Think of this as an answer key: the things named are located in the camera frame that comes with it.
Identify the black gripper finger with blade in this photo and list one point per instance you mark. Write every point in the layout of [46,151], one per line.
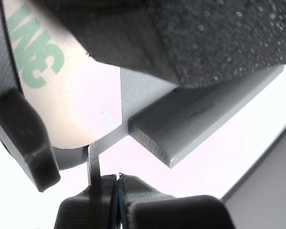
[85,210]

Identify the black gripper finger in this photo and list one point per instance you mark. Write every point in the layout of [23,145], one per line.
[169,212]

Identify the tan 3M tape liner film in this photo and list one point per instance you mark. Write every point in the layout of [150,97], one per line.
[69,107]

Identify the grey printed fixture with legs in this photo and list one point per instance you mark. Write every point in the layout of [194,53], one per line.
[181,124]

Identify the black glossy rounded bar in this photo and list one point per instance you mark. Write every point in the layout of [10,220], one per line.
[26,143]

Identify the black foam pad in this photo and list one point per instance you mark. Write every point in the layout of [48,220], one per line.
[228,35]

